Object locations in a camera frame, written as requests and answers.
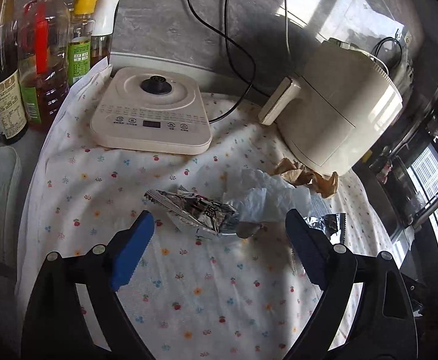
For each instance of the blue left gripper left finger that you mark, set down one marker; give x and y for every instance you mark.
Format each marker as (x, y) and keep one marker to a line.
(127, 248)

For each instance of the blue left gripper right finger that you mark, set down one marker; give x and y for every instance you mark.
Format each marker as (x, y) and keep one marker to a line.
(311, 247)

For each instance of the dark foil wrapper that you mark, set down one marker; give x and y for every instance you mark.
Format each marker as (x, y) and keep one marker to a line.
(332, 225)

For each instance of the silver foil snack wrapper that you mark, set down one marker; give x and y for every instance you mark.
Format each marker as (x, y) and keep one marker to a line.
(203, 214)

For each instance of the white plastic wrapper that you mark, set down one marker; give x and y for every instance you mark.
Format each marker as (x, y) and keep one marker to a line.
(262, 198)

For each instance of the crumpled brown paper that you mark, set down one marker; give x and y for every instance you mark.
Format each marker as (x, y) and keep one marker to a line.
(297, 174)

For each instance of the floral white tablecloth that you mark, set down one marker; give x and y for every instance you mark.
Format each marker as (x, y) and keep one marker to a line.
(191, 297)

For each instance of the cream air fryer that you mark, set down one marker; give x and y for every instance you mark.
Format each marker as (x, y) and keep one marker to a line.
(333, 112)

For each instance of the cream induction cooker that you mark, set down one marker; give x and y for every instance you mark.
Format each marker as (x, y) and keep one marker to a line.
(152, 110)

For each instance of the dark sauce bottle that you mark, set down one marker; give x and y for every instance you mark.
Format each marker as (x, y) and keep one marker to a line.
(13, 119)

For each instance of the red cap oil bottle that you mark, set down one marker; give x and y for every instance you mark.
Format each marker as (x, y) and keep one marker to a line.
(43, 63)

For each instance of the yellow cap green label bottle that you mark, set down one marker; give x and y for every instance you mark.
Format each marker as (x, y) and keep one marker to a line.
(79, 46)

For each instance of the white top spray bottle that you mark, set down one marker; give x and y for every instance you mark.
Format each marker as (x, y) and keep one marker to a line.
(104, 16)

